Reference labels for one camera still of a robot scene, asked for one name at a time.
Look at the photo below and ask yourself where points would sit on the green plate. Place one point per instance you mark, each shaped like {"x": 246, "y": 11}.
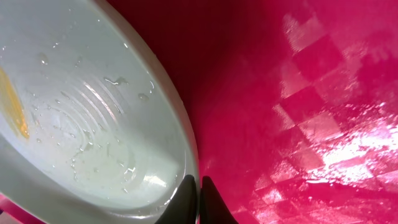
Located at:
{"x": 92, "y": 127}

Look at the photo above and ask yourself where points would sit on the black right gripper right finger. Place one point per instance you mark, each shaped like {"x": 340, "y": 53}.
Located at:
{"x": 213, "y": 210}

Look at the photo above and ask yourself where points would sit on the red plastic tray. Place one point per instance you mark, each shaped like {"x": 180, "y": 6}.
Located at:
{"x": 293, "y": 104}

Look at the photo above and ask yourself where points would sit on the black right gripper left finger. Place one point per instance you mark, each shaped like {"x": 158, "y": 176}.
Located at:
{"x": 182, "y": 208}

